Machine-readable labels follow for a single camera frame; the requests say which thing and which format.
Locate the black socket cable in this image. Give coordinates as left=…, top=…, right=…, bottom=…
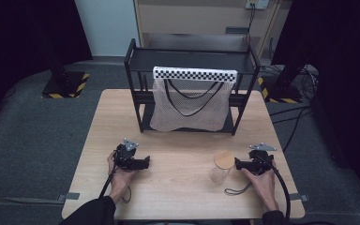
left=245, top=4, right=257, bottom=46

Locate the beige mesh bag checkered top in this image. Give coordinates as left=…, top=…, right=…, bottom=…
left=149, top=66, right=238, bottom=133

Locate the black metal shelf rack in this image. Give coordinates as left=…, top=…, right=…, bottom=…
left=124, top=37, right=262, bottom=136

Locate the person's right hand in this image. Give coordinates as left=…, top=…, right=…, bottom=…
left=242, top=159, right=280, bottom=212

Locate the glass jar with wooden lid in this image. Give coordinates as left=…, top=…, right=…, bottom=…
left=208, top=149, right=235, bottom=185

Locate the grey table bracket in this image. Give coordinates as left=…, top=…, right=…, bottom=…
left=56, top=192, right=81, bottom=203
left=289, top=193, right=309, bottom=203

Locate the hand-held gripper black cable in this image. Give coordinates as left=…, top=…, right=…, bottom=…
left=256, top=155, right=292, bottom=220
left=98, top=164, right=120, bottom=199

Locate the white wall socket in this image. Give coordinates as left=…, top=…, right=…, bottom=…
left=245, top=0, right=270, bottom=10

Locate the left hand-held gripper black cable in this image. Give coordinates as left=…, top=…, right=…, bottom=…
left=98, top=164, right=120, bottom=199

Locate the black floor cable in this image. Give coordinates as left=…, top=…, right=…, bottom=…
left=269, top=105, right=311, bottom=117
left=271, top=107, right=312, bottom=154

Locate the right hand-held gripper black cable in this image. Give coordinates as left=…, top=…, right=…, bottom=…
left=256, top=155, right=292, bottom=220

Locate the person's left hand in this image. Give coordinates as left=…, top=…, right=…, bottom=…
left=106, top=151, right=139, bottom=197

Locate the tangle of black cables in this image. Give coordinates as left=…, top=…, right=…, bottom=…
left=296, top=65, right=321, bottom=102

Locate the dark curtain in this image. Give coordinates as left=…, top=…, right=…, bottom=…
left=0, top=0, right=94, bottom=132
left=271, top=0, right=360, bottom=201

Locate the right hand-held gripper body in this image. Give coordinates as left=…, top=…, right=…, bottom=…
left=246, top=142, right=278, bottom=176

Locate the black wrist strap cord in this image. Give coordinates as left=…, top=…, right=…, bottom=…
left=121, top=186, right=132, bottom=203
left=223, top=182, right=253, bottom=197

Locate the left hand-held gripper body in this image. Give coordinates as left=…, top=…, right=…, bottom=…
left=112, top=138, right=140, bottom=172

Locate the beige wooden cabinet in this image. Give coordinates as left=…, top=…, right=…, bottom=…
left=133, top=0, right=293, bottom=53

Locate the black stand with striped base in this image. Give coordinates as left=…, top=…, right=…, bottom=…
left=257, top=64, right=305, bottom=104
left=41, top=46, right=91, bottom=99

